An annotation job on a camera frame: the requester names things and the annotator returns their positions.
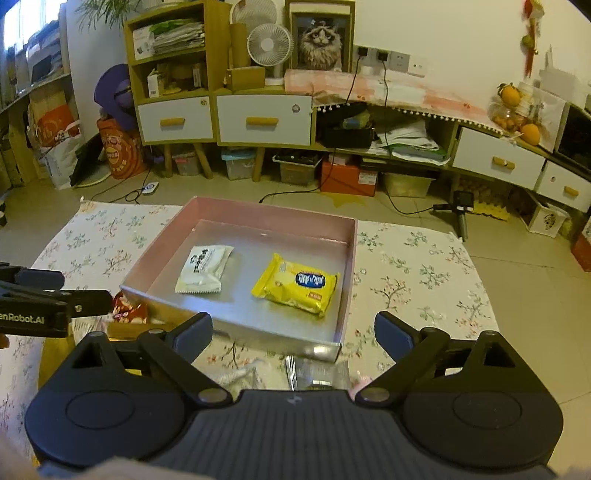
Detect pale snack packet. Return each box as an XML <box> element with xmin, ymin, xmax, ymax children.
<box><xmin>216</xmin><ymin>364</ymin><xmax>265</xmax><ymax>393</ymax></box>

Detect white desk fan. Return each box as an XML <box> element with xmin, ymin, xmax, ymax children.
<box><xmin>247</xmin><ymin>23</ymin><xmax>293</xmax><ymax>87</ymax></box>
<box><xmin>230</xmin><ymin>0</ymin><xmax>278</xmax><ymax>29</ymax></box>

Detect potted green plant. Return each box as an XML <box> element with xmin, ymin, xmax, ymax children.
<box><xmin>76</xmin><ymin>0</ymin><xmax>139</xmax><ymax>21</ymax></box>

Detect yellow foam tray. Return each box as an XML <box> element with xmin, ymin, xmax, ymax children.
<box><xmin>475</xmin><ymin>198</ymin><xmax>509</xmax><ymax>223</ymax></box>

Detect tall wooden shelf cabinet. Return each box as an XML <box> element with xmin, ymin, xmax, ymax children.
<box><xmin>124</xmin><ymin>0</ymin><xmax>234</xmax><ymax>178</ymax></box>

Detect brown cardboard box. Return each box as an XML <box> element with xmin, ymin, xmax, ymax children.
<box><xmin>226</xmin><ymin>67</ymin><xmax>266</xmax><ymax>91</ymax></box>

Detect clear snack packet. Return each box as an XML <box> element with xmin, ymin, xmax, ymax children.
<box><xmin>277</xmin><ymin>354</ymin><xmax>352</xmax><ymax>391</ymax></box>

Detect black bag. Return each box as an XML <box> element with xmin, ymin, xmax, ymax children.
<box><xmin>320</xmin><ymin>104</ymin><xmax>378</xmax><ymax>149</ymax></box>

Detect white box on shelf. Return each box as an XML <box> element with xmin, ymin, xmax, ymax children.
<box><xmin>133</xmin><ymin>25</ymin><xmax>155</xmax><ymax>58</ymax></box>

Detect framed cat picture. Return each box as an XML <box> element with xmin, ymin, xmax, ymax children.
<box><xmin>285</xmin><ymin>0</ymin><xmax>356</xmax><ymax>75</ymax></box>

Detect red snack packet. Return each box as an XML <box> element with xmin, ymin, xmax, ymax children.
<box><xmin>112</xmin><ymin>292</ymin><xmax>149</xmax><ymax>326</ymax></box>

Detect orange cardboard box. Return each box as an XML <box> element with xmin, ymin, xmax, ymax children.
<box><xmin>320</xmin><ymin>158</ymin><xmax>378</xmax><ymax>198</ymax></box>

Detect wall socket panel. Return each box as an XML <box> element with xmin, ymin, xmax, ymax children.
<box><xmin>353</xmin><ymin>45</ymin><xmax>426</xmax><ymax>77</ymax></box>

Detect black camera on tripod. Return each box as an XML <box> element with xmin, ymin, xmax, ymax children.
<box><xmin>433</xmin><ymin>191</ymin><xmax>477</xmax><ymax>241</ymax></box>

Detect pink storage box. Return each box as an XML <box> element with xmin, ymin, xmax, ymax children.
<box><xmin>119</xmin><ymin>196</ymin><xmax>359</xmax><ymax>363</ymax></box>

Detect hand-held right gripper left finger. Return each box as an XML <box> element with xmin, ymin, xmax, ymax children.
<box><xmin>60</xmin><ymin>311</ymin><xmax>232</xmax><ymax>407</ymax></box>

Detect white printed box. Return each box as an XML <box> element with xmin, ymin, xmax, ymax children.
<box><xmin>525</xmin><ymin>193</ymin><xmax>570</xmax><ymax>239</ymax></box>

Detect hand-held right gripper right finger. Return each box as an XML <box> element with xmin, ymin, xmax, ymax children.
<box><xmin>355</xmin><ymin>311</ymin><xmax>514</xmax><ymax>407</ymax></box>

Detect wooden side shelf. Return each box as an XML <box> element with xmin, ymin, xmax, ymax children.
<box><xmin>0</xmin><ymin>28</ymin><xmax>77</xmax><ymax>190</ymax></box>

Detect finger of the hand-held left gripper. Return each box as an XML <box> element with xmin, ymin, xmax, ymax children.
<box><xmin>55</xmin><ymin>289</ymin><xmax>114</xmax><ymax>320</ymax></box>
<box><xmin>0</xmin><ymin>262</ymin><xmax>66</xmax><ymax>292</ymax></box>

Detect black television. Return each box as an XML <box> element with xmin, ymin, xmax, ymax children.
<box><xmin>553</xmin><ymin>102</ymin><xmax>591</xmax><ymax>172</ymax></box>

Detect pile of white papers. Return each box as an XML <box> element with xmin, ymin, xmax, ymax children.
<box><xmin>370</xmin><ymin>119</ymin><xmax>452</xmax><ymax>165</ymax></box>

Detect yellow blue-label snack packet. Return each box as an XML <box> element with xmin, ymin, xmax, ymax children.
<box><xmin>250</xmin><ymin>252</ymin><xmax>341</xmax><ymax>318</ymax></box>

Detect stack of papers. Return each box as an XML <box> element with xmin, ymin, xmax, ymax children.
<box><xmin>152</xmin><ymin>21</ymin><xmax>206</xmax><ymax>55</ymax></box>

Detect small white snack packet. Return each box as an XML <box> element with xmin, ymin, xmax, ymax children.
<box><xmin>174</xmin><ymin>244</ymin><xmax>235</xmax><ymax>295</ymax></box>

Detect white orange shopping bag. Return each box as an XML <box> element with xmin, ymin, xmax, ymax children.
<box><xmin>30</xmin><ymin>104</ymin><xmax>85</xmax><ymax>190</ymax></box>

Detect red printed bag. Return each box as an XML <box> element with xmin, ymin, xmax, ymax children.
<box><xmin>97</xmin><ymin>115</ymin><xmax>147</xmax><ymax>181</ymax></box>

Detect pink table runner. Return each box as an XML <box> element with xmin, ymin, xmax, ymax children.
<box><xmin>284</xmin><ymin>69</ymin><xmax>514</xmax><ymax>136</ymax></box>

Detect red hanging ornament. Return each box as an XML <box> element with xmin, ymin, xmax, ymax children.
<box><xmin>518</xmin><ymin>0</ymin><xmax>546</xmax><ymax>78</ymax></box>

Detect floral printed cloth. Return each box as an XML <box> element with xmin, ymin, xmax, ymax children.
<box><xmin>37</xmin><ymin>200</ymin><xmax>502</xmax><ymax>402</ymax></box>

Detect long wooden cabinet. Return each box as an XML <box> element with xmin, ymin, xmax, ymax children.
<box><xmin>215</xmin><ymin>65</ymin><xmax>591</xmax><ymax>217</ymax></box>

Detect purple hat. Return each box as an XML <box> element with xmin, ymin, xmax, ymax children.
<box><xmin>93</xmin><ymin>64</ymin><xmax>136</xmax><ymax>132</ymax></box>

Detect black flat board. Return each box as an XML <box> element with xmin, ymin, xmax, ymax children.
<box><xmin>71</xmin><ymin>133</ymin><xmax>112</xmax><ymax>188</ymax></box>

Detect clear plastic storage bin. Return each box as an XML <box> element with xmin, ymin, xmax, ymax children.
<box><xmin>221</xmin><ymin>148</ymin><xmax>257</xmax><ymax>182</ymax></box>
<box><xmin>380</xmin><ymin>170</ymin><xmax>435</xmax><ymax>199</ymax></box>
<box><xmin>272</xmin><ymin>154</ymin><xmax>323</xmax><ymax>187</ymax></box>
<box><xmin>172</xmin><ymin>147</ymin><xmax>202</xmax><ymax>177</ymax></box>

